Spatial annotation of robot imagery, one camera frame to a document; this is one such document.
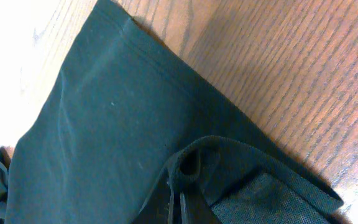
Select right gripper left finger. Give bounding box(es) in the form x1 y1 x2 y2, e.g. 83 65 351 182
132 170 174 224

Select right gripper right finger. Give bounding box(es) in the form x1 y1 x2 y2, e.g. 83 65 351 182
180 184 222 224

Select black t-shirt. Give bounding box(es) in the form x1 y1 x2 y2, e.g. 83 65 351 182
0 1 343 223

